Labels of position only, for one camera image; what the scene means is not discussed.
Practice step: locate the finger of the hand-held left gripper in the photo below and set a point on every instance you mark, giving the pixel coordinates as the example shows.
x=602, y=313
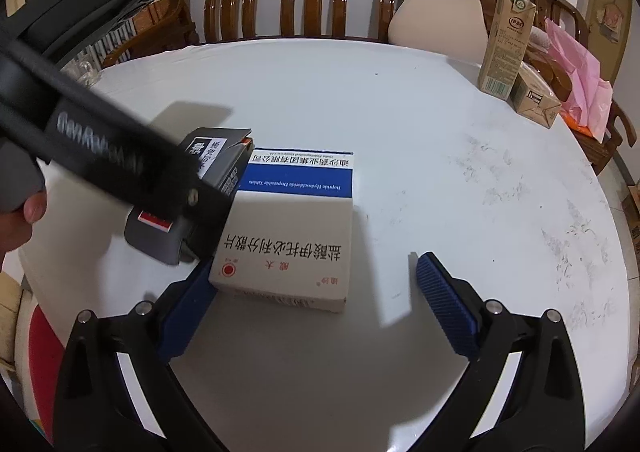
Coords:
x=200, y=202

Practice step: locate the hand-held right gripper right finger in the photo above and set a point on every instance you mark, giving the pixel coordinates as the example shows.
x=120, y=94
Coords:
x=445, y=307

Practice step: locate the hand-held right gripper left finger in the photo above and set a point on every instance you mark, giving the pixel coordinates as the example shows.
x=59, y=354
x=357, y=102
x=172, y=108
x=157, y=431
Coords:
x=187, y=307

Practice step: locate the black and grey box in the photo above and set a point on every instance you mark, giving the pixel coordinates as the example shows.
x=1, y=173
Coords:
x=155, y=242

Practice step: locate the white and blue medicine box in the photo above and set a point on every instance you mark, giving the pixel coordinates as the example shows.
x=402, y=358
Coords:
x=290, y=242

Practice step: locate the person's left hand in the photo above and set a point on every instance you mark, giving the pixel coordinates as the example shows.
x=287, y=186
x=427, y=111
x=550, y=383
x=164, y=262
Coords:
x=32, y=209

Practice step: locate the clear drinking glass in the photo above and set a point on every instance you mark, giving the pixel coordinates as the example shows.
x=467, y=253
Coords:
x=84, y=71

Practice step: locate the flattened beige milk carton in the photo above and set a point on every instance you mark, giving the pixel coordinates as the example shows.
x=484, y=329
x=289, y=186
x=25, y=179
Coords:
x=535, y=99

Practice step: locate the wooden armchair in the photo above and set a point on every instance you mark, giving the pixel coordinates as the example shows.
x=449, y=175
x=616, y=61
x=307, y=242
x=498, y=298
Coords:
x=610, y=136

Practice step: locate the upright beige milk carton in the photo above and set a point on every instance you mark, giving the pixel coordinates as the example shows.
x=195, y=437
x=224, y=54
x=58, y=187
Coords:
x=505, y=46

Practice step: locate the pink plastic bag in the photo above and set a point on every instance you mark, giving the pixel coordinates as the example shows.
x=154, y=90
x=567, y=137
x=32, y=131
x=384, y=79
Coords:
x=582, y=76

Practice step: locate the beige cushion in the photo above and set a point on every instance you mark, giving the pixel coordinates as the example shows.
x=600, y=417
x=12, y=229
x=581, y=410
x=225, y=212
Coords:
x=440, y=21

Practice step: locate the yellow door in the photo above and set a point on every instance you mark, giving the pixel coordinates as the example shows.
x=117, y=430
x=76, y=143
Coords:
x=607, y=1

